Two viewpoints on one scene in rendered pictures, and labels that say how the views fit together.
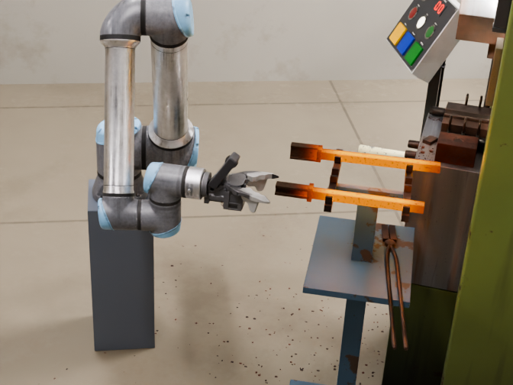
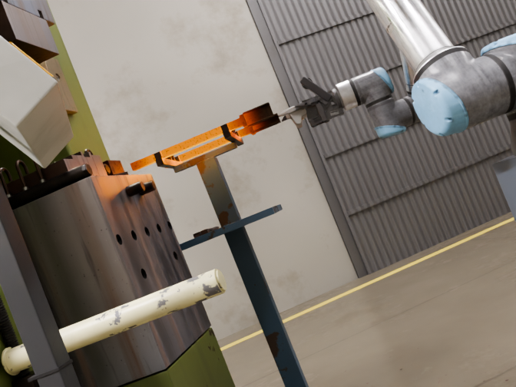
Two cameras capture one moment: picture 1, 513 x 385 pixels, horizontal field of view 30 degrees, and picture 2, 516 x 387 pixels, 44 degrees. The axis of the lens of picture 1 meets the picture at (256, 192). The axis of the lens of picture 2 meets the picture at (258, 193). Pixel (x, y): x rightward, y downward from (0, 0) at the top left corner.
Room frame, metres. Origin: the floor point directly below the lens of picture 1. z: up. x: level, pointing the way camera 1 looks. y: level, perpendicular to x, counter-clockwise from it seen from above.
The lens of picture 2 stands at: (4.35, -0.33, 0.70)
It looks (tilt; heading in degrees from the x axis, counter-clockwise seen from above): 2 degrees up; 177
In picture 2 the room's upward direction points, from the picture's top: 22 degrees counter-clockwise
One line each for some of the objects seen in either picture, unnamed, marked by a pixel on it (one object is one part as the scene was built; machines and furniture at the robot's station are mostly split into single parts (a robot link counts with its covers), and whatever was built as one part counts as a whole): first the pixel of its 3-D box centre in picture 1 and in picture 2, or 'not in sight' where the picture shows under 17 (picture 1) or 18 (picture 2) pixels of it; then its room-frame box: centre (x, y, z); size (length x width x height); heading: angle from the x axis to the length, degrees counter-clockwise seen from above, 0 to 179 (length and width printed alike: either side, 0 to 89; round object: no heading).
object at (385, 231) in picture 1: (393, 281); (207, 230); (2.24, -0.40, 0.71); 0.60 x 0.04 x 0.01; 178
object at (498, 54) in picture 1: (495, 72); (57, 85); (2.48, -0.64, 1.27); 0.09 x 0.02 x 0.17; 166
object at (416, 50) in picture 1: (414, 53); not in sight; (3.26, -0.55, 1.01); 0.07 x 0.05 x 0.07; 11
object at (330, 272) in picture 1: (361, 258); (233, 226); (2.37, -0.32, 0.70); 0.40 x 0.30 x 0.02; 171
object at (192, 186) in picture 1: (196, 183); (345, 96); (2.32, 0.17, 0.95); 0.10 x 0.05 x 0.09; 171
